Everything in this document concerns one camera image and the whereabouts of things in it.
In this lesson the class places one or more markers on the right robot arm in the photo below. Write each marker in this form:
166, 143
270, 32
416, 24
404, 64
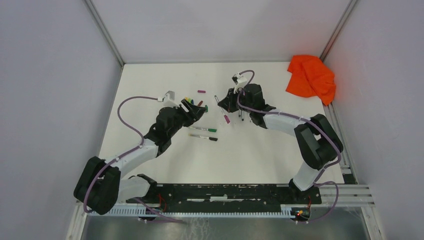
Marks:
319, 145

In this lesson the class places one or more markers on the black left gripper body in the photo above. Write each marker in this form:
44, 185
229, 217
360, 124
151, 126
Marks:
183, 119

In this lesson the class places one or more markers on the purple capped horizontal marker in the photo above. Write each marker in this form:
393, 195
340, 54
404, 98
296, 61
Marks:
227, 119

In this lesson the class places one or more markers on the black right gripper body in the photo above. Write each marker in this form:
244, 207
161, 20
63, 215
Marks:
233, 105

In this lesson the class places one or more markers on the black capped horizontal marker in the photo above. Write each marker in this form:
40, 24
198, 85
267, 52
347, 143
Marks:
214, 139

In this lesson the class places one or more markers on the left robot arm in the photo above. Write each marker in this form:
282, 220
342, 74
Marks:
102, 183

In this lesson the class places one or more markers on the orange cloth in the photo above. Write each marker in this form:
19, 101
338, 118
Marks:
310, 77

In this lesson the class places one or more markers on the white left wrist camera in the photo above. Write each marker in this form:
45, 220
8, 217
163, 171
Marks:
168, 100

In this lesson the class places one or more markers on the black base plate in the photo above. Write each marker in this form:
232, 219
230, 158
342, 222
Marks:
228, 198

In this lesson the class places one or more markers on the green capped horizontal marker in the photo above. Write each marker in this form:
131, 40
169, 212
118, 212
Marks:
212, 130

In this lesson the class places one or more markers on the aluminium frame rail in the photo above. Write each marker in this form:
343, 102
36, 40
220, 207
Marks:
343, 195

